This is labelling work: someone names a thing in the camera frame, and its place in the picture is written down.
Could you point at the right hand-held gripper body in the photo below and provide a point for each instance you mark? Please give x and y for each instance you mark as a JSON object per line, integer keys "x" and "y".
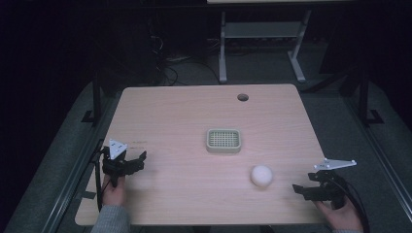
{"x": 333, "y": 187}

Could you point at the green grid soap dish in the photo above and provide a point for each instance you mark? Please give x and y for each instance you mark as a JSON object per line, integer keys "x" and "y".
{"x": 223, "y": 141}

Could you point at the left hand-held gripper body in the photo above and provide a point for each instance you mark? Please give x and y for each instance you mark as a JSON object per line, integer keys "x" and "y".
{"x": 114, "y": 166}

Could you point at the white round ball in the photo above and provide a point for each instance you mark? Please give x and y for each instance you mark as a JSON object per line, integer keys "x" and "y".
{"x": 261, "y": 175}

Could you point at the black metal stand post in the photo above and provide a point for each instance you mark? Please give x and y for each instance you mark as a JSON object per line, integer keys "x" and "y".
{"x": 364, "y": 97}
{"x": 96, "y": 97}

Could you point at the person's right hand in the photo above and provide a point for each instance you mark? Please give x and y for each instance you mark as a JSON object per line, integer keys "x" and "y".
{"x": 343, "y": 218}

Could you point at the person's left hand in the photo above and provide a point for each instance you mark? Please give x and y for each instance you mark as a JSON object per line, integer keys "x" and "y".
{"x": 114, "y": 194}

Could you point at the white metal stand frame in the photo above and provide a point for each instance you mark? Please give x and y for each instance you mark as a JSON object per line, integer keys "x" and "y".
{"x": 260, "y": 29}

